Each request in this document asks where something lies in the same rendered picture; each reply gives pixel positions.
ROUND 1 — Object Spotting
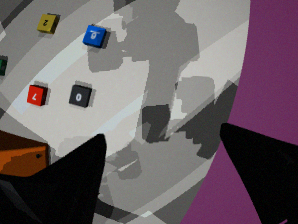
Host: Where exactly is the yellow block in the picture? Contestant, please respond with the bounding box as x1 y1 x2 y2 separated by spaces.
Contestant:
36 14 60 35

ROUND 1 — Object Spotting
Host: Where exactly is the green block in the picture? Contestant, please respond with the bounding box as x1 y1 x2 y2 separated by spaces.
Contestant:
0 59 8 76

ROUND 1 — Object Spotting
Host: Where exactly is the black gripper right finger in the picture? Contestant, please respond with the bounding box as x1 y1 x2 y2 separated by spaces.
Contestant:
220 123 298 224

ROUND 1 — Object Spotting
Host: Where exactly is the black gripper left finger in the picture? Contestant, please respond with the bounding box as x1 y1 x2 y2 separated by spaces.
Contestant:
0 133 106 224

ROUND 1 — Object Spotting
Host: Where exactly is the black digit block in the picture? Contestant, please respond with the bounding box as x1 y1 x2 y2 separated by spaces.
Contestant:
69 85 92 108

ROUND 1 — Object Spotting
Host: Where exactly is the dark blue block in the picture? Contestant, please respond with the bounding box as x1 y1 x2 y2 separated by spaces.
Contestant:
82 26 108 48

